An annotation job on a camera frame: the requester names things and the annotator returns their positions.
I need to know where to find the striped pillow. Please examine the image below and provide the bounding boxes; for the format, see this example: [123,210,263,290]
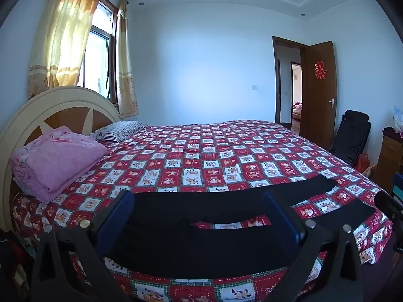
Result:
[91,120,150,142]

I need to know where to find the wooden cabinet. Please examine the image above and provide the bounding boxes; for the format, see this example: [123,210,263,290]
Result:
[373,127,403,193]

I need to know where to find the red bag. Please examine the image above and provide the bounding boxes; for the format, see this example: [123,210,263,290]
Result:
[354,153,370,171]

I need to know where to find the dark clothes pile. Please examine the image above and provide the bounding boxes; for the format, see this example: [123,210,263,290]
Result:
[0,228,36,302]

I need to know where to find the dark wooden door frame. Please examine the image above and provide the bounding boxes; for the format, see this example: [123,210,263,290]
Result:
[272,36,308,125]

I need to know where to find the teal box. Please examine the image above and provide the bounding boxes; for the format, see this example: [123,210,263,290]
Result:
[390,172,403,196]

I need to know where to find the red paper door decoration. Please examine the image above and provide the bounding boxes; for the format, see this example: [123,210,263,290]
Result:
[314,60,327,81]

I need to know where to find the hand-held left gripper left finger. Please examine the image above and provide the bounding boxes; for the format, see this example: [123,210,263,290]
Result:
[30,190,136,302]

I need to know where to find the white plastic bag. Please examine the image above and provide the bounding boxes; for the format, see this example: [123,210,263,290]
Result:
[392,105,403,133]

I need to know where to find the cream and wood headboard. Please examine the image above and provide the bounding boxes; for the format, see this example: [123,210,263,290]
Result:
[0,86,122,231]

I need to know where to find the wide yellow curtain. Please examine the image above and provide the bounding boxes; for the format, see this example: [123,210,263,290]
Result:
[28,0,106,100]

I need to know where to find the black pants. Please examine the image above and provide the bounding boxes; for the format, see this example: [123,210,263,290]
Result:
[104,175,377,279]

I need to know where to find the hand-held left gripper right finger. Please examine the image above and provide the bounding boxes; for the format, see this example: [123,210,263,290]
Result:
[263,190,366,302]

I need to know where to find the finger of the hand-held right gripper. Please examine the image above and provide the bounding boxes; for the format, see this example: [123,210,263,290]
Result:
[374,190,403,224]

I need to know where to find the black folding chair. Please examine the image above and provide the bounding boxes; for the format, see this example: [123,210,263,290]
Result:
[329,110,371,167]

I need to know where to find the window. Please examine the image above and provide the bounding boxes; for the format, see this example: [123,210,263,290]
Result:
[77,0,119,106]

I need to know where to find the red checkered printed bedspread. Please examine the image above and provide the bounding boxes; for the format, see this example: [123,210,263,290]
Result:
[9,120,394,302]

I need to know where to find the brown wooden door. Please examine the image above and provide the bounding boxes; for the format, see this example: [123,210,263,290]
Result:
[299,41,338,152]

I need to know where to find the folded pink blanket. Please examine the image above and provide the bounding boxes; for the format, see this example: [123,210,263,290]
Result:
[9,125,109,204]

